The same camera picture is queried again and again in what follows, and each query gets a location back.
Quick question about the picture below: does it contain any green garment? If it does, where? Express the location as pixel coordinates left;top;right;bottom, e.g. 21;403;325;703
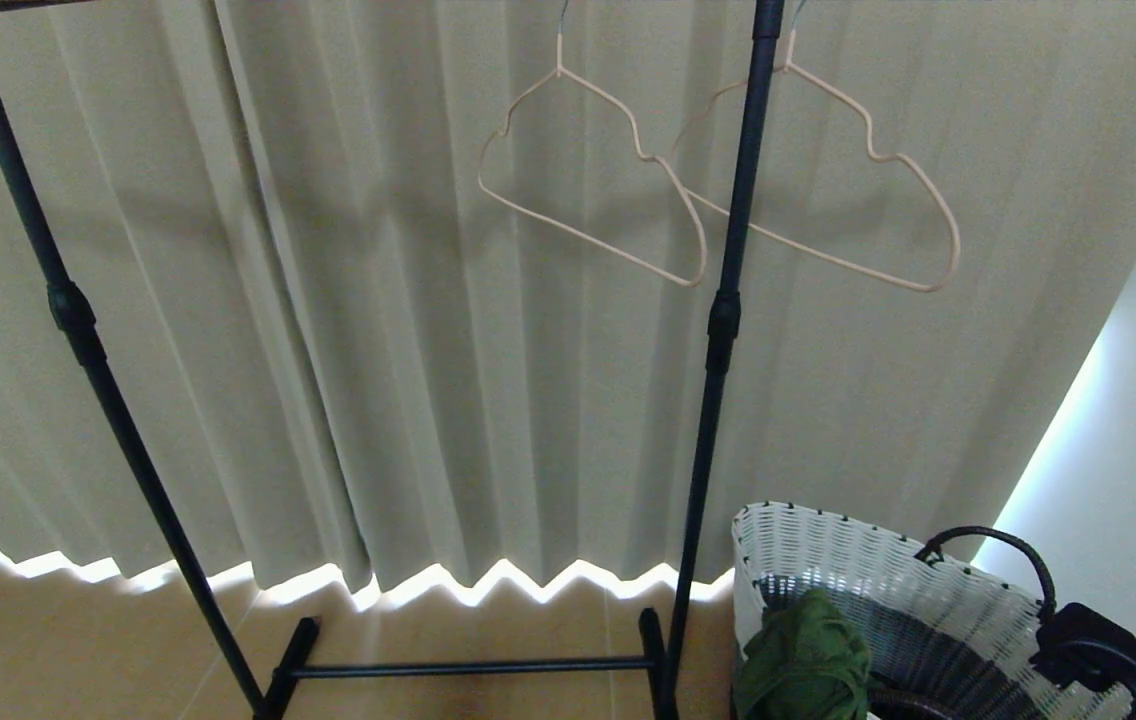
733;588;874;720

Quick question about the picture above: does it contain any black clothes rack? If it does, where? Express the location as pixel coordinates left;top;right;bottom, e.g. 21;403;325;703
0;0;787;720

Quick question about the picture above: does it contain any white laundry basket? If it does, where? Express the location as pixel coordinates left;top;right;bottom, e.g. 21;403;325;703
731;500;1136;720

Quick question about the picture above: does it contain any pink clothes hanger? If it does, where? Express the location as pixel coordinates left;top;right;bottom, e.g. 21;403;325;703
668;0;962;294
476;0;709;289

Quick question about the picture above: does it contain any beige curtain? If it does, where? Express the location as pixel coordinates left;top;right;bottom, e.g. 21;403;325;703
0;0;1136;611

